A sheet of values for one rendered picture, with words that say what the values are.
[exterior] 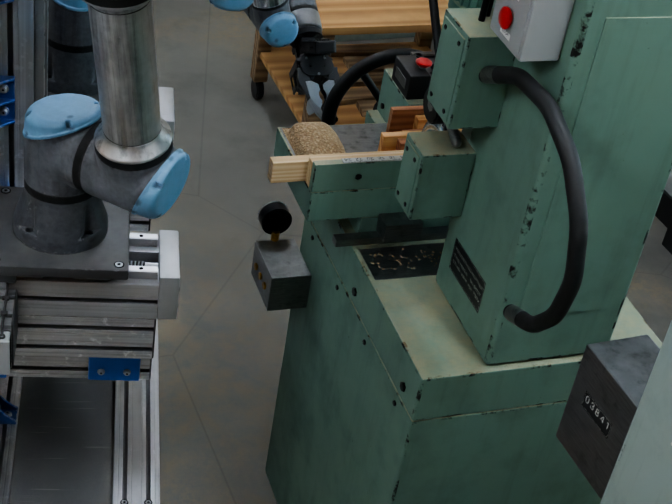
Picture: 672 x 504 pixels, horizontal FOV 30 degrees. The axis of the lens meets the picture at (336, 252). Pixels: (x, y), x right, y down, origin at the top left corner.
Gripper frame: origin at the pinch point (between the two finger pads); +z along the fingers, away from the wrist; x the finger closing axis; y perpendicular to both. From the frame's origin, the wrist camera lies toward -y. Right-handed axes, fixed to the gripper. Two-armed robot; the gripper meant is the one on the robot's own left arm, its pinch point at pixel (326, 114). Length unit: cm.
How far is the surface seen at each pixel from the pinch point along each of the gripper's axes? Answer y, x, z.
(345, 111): 100, -46, -53
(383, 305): -34, 11, 53
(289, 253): 0.4, 13.4, 29.5
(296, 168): -34.2, 20.8, 27.8
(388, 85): -23.6, -4.1, 6.9
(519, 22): -90, 6, 35
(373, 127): -24.0, 1.0, 15.6
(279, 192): 108, -23, -32
